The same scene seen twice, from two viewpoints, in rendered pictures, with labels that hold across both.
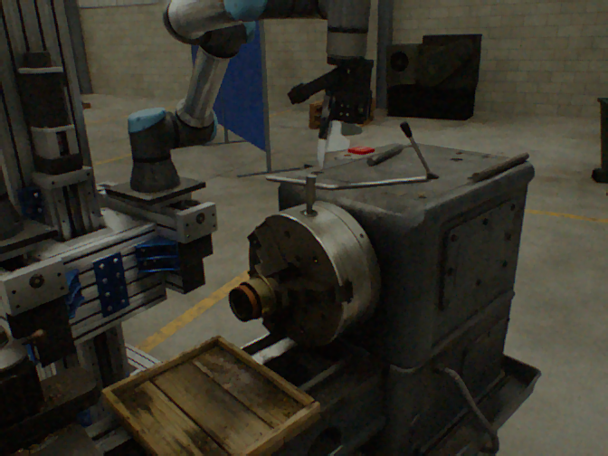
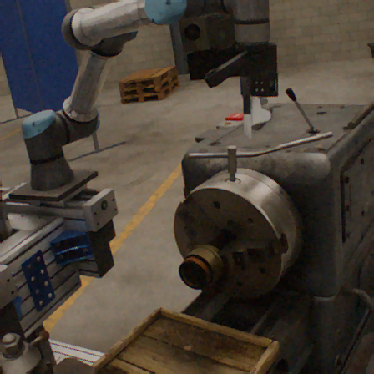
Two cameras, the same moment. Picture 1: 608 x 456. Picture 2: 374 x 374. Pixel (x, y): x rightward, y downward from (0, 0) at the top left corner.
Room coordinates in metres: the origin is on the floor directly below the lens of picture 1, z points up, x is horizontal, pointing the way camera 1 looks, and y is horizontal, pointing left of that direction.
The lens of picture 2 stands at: (-0.01, 0.26, 1.66)
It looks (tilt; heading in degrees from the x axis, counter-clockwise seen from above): 21 degrees down; 351
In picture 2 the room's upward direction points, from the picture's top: 9 degrees counter-clockwise
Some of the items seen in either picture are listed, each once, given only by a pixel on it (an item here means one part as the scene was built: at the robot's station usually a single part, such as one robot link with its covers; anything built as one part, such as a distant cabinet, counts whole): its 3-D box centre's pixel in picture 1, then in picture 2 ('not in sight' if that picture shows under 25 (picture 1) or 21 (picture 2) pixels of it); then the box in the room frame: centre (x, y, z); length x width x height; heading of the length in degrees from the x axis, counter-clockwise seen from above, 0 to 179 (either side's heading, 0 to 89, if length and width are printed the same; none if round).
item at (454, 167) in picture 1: (404, 232); (292, 183); (1.33, -0.29, 1.06); 0.59 x 0.48 x 0.39; 133
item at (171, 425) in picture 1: (208, 403); (180, 366); (0.85, 0.21, 0.89); 0.36 x 0.30 x 0.04; 43
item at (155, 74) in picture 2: (342, 112); (149, 83); (9.34, -0.76, 0.22); 1.25 x 0.86 x 0.44; 154
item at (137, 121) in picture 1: (150, 131); (42, 133); (1.55, 0.46, 1.33); 0.13 x 0.12 x 0.14; 125
